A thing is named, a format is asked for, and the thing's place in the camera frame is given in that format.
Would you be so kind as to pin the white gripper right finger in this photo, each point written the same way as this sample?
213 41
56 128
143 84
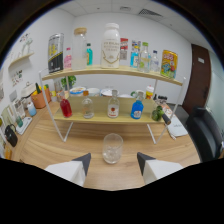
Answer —
158 168

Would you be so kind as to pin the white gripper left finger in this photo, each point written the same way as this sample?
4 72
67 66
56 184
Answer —
68 170

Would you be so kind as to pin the small red liquid bottle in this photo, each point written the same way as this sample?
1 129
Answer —
66 107

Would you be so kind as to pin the yellow drink can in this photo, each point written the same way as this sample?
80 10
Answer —
169 64

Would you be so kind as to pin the white folded towel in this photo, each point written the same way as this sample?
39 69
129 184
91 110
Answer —
178 126

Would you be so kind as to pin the clear drinking glass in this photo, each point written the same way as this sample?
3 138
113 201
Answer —
112 148

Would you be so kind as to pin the dark wooden muddler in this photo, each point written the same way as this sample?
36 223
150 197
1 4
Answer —
166 119

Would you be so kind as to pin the clear jar of limes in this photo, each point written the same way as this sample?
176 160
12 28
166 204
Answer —
156 113

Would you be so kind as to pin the black sofa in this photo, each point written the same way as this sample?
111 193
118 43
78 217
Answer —
206 133

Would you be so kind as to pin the white tray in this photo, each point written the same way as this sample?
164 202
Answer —
24 126

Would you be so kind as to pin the blue liquid bottle grey cap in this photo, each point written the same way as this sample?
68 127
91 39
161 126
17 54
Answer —
137 109

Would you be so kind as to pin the wooden two-tier shelf rack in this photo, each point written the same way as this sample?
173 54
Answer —
100 115

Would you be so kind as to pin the clear bottle orange cap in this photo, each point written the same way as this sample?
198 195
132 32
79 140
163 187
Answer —
88 107

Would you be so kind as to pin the small dark-capped jar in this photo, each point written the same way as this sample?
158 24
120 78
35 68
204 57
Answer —
163 98

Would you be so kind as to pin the dark brown small bottle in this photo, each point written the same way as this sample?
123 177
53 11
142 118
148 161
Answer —
156 98

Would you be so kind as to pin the small white blue bottle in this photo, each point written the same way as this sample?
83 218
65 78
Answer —
32 109

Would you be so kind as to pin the orange pot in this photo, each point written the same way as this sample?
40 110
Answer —
40 99

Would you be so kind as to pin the yellow bottle red cap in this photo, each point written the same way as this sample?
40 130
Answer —
149 92

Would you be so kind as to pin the clear bottle red label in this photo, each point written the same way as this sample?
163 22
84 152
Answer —
113 106

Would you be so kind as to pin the white bowl blue rim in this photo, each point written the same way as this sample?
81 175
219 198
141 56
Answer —
77 91

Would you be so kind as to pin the green potted plant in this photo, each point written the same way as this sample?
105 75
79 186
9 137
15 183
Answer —
68 81

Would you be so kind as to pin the white countertop appliance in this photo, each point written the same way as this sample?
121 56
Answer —
28 89

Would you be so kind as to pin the brown door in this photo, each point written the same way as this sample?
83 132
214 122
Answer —
198 80

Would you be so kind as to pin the clear bottle blue cap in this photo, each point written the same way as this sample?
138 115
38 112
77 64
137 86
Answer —
155 63

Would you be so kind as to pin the small pink bottle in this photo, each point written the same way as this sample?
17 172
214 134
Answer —
68 60

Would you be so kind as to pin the blue bottle yellow cap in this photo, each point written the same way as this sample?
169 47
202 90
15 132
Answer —
134 56

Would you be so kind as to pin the white door sign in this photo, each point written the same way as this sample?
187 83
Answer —
201 60

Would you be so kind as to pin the teal glass bottle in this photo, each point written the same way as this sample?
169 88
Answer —
89 55

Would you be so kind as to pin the black silver tall can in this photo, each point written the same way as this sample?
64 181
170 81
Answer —
55 53

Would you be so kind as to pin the black white printed sheet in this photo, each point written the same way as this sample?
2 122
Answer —
123 55

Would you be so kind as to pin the clear jar cork lid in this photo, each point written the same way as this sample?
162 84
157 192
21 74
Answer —
79 50

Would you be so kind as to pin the large white bottle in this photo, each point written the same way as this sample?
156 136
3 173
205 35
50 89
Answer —
110 46

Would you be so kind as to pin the white flower ornament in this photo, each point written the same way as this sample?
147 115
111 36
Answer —
26 43

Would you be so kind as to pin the ceiling air vent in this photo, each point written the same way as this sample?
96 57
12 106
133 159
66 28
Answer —
150 12

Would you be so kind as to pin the square ceiling fixture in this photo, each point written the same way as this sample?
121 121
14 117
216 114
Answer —
125 8

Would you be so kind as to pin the floral wall sticker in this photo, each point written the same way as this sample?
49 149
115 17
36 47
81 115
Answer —
16 78

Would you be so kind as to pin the wooden wall shelf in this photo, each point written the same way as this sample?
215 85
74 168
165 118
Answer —
21 59

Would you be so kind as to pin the red wall poster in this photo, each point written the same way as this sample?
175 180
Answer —
124 43

